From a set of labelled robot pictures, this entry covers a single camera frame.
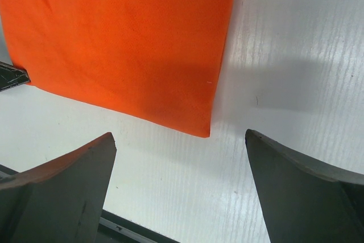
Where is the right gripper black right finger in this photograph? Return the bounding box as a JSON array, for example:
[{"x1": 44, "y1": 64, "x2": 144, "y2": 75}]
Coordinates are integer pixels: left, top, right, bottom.
[{"x1": 245, "y1": 129, "x2": 363, "y2": 242}]

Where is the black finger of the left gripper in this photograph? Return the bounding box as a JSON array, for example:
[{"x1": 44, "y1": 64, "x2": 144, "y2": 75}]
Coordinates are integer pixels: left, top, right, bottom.
[{"x1": 0, "y1": 62, "x2": 31, "y2": 92}]

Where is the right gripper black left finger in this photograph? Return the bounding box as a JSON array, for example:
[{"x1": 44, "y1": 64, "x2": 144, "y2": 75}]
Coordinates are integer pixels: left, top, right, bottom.
[{"x1": 1, "y1": 133, "x2": 117, "y2": 242}]

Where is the orange t shirt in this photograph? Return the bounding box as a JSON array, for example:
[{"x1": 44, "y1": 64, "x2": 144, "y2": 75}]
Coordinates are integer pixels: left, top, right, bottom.
[{"x1": 1, "y1": 0, "x2": 234, "y2": 138}]

